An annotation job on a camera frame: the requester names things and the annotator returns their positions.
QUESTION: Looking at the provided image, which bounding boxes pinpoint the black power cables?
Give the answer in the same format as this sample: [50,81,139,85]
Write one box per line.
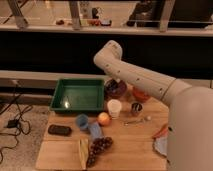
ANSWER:
[0,79,34,164]

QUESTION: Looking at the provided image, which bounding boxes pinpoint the white paper cup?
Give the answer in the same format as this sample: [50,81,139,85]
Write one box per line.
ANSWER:
[107,99,122,119]

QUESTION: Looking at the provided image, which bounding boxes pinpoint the orange bowl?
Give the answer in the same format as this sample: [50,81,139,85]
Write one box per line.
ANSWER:
[132,88,150,103]

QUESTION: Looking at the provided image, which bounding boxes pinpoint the orange peach fruit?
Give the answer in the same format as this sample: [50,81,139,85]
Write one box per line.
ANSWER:
[97,112,111,126]

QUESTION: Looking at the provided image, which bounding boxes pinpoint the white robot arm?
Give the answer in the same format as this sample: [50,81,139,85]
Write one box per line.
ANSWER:
[93,40,213,171]

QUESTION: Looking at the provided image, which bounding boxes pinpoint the green plastic tray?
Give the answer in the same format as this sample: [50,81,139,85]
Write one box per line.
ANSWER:
[50,78,104,114]

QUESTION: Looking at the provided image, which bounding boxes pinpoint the yellow banana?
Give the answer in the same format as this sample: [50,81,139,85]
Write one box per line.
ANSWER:
[78,139,89,170]

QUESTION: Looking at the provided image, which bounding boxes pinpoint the orange carrot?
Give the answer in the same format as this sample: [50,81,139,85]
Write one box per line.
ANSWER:
[152,124,168,139]

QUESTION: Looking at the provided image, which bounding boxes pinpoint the purple bowl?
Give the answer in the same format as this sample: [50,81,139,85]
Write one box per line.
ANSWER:
[104,80,127,99]

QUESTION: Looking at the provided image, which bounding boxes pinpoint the bunch of dark grapes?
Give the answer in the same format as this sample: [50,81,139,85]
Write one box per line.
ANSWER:
[86,137,113,167]

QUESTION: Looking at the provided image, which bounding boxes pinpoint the black rectangular sponge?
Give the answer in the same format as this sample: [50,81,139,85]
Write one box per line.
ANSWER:
[48,125,72,136]

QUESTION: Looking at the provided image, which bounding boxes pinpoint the metal spoon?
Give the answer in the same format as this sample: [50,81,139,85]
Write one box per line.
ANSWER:
[124,116,152,126]

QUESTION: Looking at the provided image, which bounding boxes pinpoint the small blue cup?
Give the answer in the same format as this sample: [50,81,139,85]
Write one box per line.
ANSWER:
[76,114,89,131]

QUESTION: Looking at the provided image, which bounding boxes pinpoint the metal can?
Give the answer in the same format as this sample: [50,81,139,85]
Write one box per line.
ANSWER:
[131,102,143,116]

